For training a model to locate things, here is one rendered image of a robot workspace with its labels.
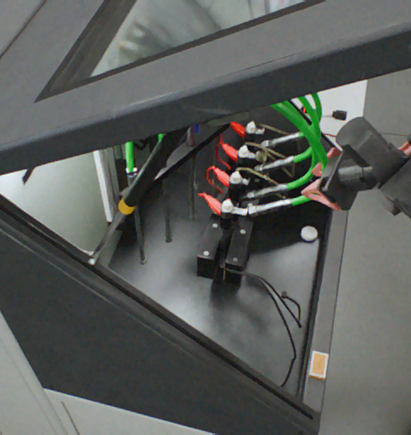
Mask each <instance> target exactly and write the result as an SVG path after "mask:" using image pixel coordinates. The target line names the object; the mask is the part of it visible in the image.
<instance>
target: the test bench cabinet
mask: <svg viewBox="0 0 411 435"><path fill-rule="evenodd" d="M43 390H45V392H46V394H47V396H48V398H49V400H50V402H51V404H52V406H53V408H54V410H55V412H56V414H57V416H58V417H59V418H60V420H61V421H62V424H63V426H64V427H65V430H66V431H67V433H68V434H69V435H217V434H214V433H210V432H204V431H201V430H197V429H193V428H190V427H184V426H181V425H177V424H173V423H170V422H167V421H164V420H160V419H156V418H154V417H150V416H146V415H140V414H137V413H132V412H130V411H126V410H120V409H117V408H113V406H109V405H106V404H100V403H96V402H93V401H90V400H86V399H82V398H77V397H72V396H69V395H66V394H63V393H59V392H55V391H53V390H49V389H46V388H43Z"/></svg>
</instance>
